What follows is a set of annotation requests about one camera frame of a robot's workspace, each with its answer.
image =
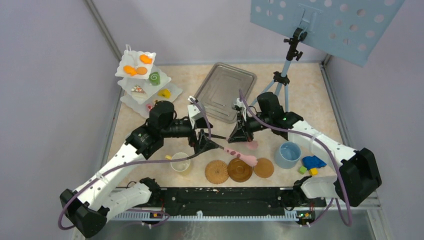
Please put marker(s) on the yellow cake wedge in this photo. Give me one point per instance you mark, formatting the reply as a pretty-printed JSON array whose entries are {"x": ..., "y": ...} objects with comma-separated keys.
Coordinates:
[{"x": 164, "y": 93}]

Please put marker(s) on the round brown cookie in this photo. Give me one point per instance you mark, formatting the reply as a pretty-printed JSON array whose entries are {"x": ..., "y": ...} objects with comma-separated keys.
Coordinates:
[{"x": 141, "y": 70}]

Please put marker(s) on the white strawberry cake slice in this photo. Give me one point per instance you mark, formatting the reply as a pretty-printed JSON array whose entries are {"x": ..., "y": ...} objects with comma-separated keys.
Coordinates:
[{"x": 138, "y": 92}]

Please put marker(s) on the metal serving tray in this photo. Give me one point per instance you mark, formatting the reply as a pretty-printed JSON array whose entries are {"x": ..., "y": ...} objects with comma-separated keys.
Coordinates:
[{"x": 220, "y": 89}]

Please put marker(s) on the yellow transparent cup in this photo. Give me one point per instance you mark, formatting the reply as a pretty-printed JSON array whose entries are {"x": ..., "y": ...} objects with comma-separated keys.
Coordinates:
[{"x": 181, "y": 167}]

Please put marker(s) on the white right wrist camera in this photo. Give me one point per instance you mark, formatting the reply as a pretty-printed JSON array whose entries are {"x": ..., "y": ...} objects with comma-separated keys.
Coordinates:
[{"x": 239, "y": 106}]

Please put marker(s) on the woven rattan coaster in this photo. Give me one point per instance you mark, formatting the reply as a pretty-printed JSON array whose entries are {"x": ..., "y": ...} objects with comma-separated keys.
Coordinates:
[{"x": 216, "y": 172}]

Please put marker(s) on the light blue mug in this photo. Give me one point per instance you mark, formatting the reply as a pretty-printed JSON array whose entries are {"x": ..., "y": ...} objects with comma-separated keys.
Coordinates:
[{"x": 287, "y": 155}]

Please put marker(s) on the light wooden round coaster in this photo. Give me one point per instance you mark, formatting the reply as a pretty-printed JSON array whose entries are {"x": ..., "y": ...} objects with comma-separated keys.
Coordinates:
[{"x": 264, "y": 168}]

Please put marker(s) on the light blue tripod stand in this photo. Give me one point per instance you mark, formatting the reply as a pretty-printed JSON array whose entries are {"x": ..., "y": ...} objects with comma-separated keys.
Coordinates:
[{"x": 281, "y": 78}]

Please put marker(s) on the pink cat-paw tongs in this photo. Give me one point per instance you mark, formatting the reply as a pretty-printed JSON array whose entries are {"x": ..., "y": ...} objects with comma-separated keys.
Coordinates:
[{"x": 251, "y": 160}]

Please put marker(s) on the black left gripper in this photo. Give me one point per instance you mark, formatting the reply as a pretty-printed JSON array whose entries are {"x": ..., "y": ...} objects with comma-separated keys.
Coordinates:
[{"x": 204, "y": 144}]

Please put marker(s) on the green toy cube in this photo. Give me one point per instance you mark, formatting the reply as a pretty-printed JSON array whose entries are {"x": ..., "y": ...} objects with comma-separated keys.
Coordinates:
[{"x": 302, "y": 170}]

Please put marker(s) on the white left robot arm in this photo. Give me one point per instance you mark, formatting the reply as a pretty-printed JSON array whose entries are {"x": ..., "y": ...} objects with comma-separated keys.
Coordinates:
[{"x": 93, "y": 204}]

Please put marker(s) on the dark wooden round coaster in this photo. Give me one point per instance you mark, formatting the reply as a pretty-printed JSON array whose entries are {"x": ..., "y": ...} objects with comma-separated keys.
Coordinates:
[{"x": 239, "y": 171}]

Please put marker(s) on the orange fish pastry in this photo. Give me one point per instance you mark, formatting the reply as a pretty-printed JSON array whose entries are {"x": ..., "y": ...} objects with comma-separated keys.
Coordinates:
[
  {"x": 129, "y": 70},
  {"x": 145, "y": 59}
]

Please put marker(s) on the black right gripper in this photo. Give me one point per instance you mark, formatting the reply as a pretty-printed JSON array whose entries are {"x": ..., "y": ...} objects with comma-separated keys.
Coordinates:
[{"x": 238, "y": 134}]

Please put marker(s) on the white three-tier dessert stand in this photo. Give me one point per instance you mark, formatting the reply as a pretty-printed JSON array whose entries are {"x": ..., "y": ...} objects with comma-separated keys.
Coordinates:
[{"x": 130, "y": 57}]

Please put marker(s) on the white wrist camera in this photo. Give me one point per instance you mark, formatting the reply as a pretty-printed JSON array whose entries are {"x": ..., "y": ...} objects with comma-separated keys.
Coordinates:
[
  {"x": 195, "y": 109},
  {"x": 239, "y": 106}
]

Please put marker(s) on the light blue perforated board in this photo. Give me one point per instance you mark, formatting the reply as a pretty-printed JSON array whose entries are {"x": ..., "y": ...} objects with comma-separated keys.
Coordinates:
[{"x": 347, "y": 29}]

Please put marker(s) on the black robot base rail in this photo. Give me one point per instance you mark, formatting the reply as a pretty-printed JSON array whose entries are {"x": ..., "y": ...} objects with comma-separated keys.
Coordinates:
[{"x": 229, "y": 201}]

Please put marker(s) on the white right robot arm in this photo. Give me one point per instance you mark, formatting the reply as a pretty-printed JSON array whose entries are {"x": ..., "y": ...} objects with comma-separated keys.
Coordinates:
[{"x": 357, "y": 174}]

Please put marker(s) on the green swirl roll cake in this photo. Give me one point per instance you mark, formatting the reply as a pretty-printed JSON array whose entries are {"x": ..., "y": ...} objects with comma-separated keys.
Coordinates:
[{"x": 155, "y": 78}]

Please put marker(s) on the yellow toy cube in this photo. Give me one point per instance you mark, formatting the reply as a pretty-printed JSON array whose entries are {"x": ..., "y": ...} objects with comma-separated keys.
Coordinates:
[{"x": 313, "y": 171}]

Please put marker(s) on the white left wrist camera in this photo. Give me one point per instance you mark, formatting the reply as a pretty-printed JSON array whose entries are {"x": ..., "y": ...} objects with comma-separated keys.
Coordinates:
[{"x": 195, "y": 109}]

